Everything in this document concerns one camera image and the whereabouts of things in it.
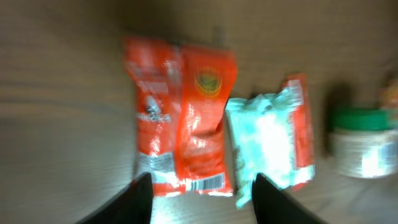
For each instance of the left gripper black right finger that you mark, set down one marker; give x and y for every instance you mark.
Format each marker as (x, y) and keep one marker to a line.
(273, 206)

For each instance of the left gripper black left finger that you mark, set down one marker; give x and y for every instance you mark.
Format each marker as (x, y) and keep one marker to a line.
(133, 205)

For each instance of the red stick packet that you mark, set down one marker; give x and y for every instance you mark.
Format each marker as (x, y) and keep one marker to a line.
(301, 119)

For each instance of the light teal wipes packet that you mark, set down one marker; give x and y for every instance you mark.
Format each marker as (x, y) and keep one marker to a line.
(262, 136)

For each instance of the green lid jar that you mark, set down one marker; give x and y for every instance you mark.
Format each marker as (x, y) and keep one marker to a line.
(364, 142)

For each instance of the orange red snack bag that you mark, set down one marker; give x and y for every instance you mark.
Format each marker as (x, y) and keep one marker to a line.
(181, 94)

